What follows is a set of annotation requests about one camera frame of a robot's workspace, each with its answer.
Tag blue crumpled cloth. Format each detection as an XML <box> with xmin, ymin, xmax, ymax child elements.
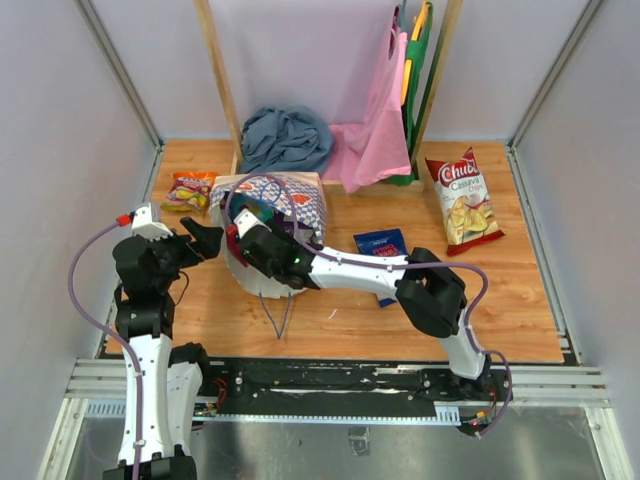
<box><xmin>239</xmin><ymin>107</ymin><xmax>334</xmax><ymax>175</ymax></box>

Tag pink t-shirt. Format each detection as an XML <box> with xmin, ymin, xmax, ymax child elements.
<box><xmin>321</xmin><ymin>17</ymin><xmax>411</xmax><ymax>193</ymax></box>

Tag green t-shirt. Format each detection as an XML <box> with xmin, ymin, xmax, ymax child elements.
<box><xmin>384</xmin><ymin>1</ymin><xmax>423</xmax><ymax>186</ymax></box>

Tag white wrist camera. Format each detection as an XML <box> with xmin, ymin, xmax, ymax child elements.
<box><xmin>226</xmin><ymin>209</ymin><xmax>264</xmax><ymax>243</ymax></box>
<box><xmin>116</xmin><ymin>202</ymin><xmax>174</xmax><ymax>241</ymax></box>

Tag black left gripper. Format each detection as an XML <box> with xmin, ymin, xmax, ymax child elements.
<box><xmin>141</xmin><ymin>216</ymin><xmax>223</xmax><ymax>291</ymax></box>

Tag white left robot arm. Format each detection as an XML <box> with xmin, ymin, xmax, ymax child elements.
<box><xmin>102</xmin><ymin>217</ymin><xmax>223</xmax><ymax>479</ymax></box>

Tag blue checkered paper bag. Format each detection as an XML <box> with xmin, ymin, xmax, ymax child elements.
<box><xmin>209</xmin><ymin>172</ymin><xmax>327</xmax><ymax>301</ymax></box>

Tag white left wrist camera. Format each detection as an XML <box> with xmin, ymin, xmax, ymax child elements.
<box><xmin>116</xmin><ymin>202</ymin><xmax>174</xmax><ymax>241</ymax></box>

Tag red Chubi cassava chips bag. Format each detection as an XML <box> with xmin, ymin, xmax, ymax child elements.
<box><xmin>425</xmin><ymin>147</ymin><xmax>505</xmax><ymax>256</ymax></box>

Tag colourful orange candy bag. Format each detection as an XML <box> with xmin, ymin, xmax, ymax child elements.
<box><xmin>160</xmin><ymin>171</ymin><xmax>218</xmax><ymax>212</ymax></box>

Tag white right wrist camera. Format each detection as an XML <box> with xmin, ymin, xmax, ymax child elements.
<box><xmin>226</xmin><ymin>209</ymin><xmax>264</xmax><ymax>243</ymax></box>

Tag aluminium frame rails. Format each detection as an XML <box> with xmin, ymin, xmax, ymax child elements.
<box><xmin>46</xmin><ymin>1</ymin><xmax>639</xmax><ymax>475</ymax></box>

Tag blue Burts chips bag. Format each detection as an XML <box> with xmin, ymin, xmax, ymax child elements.
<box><xmin>353</xmin><ymin>228</ymin><xmax>411</xmax><ymax>309</ymax></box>

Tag yellow clothes hanger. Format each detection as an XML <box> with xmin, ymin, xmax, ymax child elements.
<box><xmin>401</xmin><ymin>1</ymin><xmax>433</xmax><ymax>106</ymax></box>

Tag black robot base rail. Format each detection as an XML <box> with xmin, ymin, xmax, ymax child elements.
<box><xmin>168</xmin><ymin>350</ymin><xmax>513</xmax><ymax>427</ymax></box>

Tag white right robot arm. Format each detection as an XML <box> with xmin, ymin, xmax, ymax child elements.
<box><xmin>239</xmin><ymin>225</ymin><xmax>491</xmax><ymax>400</ymax></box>

